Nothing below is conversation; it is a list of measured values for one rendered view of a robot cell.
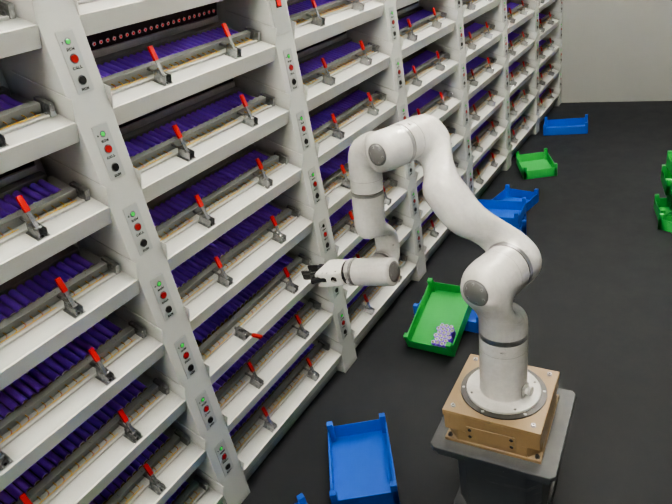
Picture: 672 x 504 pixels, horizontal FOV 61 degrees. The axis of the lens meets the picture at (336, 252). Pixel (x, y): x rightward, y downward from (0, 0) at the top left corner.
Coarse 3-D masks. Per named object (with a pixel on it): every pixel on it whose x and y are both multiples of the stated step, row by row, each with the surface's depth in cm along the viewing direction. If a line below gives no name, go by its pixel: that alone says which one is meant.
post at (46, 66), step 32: (64, 0) 113; (0, 64) 123; (32, 64) 117; (64, 64) 115; (96, 96) 122; (64, 160) 128; (96, 160) 124; (128, 160) 130; (128, 192) 131; (128, 256) 134; (160, 256) 142; (160, 320) 144; (192, 352) 155; (192, 384) 156; (192, 416) 158; (224, 480) 172
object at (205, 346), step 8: (296, 264) 201; (280, 272) 196; (296, 272) 200; (272, 280) 193; (264, 288) 189; (272, 288) 191; (256, 296) 186; (264, 296) 188; (248, 304) 182; (256, 304) 185; (240, 312) 179; (248, 312) 183; (232, 320) 176; (224, 328) 173; (216, 336) 170; (208, 344) 168; (200, 352) 165
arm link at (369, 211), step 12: (360, 204) 155; (372, 204) 155; (360, 216) 157; (372, 216) 156; (384, 216) 160; (360, 228) 159; (372, 228) 158; (384, 228) 161; (384, 240) 171; (396, 240) 170; (384, 252) 172; (396, 252) 172
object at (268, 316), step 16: (304, 256) 204; (304, 288) 196; (272, 304) 187; (288, 304) 190; (240, 320) 180; (256, 320) 181; (272, 320) 184; (224, 336) 174; (208, 352) 168; (224, 352) 169; (240, 352) 173; (208, 368) 159; (224, 368) 168
